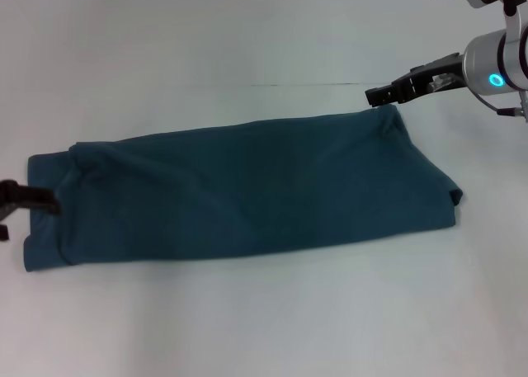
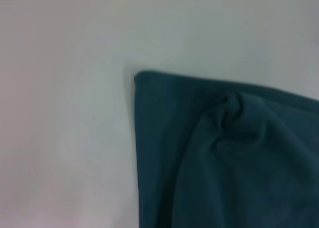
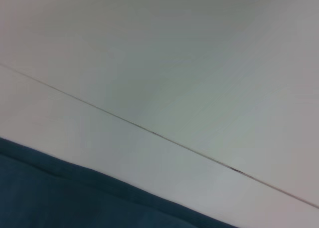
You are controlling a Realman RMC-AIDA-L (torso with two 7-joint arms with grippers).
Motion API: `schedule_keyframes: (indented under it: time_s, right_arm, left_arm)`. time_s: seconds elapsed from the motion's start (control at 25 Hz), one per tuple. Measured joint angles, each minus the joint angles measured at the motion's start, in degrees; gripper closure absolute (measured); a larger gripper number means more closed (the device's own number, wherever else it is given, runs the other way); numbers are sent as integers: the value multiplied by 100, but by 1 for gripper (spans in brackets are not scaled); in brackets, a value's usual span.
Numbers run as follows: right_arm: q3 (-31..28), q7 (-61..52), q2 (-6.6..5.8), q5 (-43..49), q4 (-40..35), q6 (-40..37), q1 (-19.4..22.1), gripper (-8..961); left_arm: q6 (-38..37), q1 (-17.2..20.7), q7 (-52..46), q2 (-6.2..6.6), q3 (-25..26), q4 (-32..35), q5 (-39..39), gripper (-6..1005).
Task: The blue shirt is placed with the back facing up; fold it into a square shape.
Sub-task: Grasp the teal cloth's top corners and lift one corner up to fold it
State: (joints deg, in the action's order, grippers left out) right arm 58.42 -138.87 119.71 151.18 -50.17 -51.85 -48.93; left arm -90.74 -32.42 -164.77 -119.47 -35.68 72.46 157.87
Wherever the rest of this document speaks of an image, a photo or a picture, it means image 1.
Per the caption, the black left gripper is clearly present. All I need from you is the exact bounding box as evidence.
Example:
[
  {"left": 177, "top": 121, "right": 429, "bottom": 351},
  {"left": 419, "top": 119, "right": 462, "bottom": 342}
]
[{"left": 0, "top": 178, "right": 64, "bottom": 243}]

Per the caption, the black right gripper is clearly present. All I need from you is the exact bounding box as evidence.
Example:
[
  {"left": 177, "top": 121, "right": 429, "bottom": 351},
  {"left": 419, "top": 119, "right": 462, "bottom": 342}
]
[{"left": 364, "top": 52, "right": 465, "bottom": 108}]

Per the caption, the teal blue t-shirt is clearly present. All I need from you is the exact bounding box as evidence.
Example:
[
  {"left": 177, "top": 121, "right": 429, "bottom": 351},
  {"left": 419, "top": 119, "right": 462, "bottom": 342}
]
[{"left": 22, "top": 104, "right": 465, "bottom": 274}]

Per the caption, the clear cable plug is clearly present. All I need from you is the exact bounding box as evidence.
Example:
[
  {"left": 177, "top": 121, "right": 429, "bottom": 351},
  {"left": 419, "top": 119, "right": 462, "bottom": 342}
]
[{"left": 428, "top": 73, "right": 455, "bottom": 92}]

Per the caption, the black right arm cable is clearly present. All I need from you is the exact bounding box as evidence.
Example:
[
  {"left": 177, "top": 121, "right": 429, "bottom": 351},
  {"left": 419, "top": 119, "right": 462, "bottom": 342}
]
[{"left": 474, "top": 91, "right": 528, "bottom": 125}]

